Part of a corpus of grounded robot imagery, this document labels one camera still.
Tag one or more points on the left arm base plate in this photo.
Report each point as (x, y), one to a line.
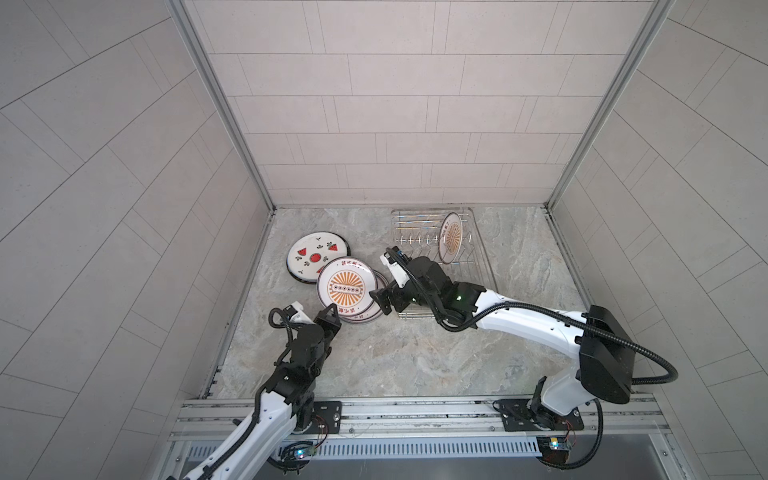
(318, 417)

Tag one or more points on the brown patterned plate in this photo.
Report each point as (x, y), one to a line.
(346, 282)

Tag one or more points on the white plate fruit pattern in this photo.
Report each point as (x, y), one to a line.
(307, 257)

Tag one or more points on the sunburst pattern plate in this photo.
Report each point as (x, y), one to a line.
(450, 238)

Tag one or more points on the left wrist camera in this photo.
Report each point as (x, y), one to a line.
(294, 314)

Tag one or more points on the white red patterned plate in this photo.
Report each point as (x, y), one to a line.
(374, 311)

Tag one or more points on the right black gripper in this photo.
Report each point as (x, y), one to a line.
(398, 304)

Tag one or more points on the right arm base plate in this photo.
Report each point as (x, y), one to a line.
(528, 414)

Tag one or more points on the aluminium mounting rail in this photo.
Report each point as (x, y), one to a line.
(391, 417)

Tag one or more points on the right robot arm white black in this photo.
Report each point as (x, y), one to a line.
(605, 364)

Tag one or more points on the metal wire dish rack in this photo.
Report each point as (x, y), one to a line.
(417, 232)

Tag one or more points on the right circuit board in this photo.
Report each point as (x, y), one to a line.
(553, 449)

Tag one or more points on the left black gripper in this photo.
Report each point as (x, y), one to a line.
(330, 325)

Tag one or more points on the left circuit board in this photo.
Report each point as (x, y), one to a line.
(297, 454)

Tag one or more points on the left aluminium corner profile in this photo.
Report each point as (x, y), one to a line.
(190, 37)

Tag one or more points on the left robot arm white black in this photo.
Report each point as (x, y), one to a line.
(284, 403)

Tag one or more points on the right aluminium corner profile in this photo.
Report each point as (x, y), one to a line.
(648, 30)

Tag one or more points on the circuit board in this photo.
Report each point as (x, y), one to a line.
(553, 449)
(297, 454)

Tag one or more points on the aluminium corner profile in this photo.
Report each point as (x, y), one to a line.
(648, 30)
(190, 37)

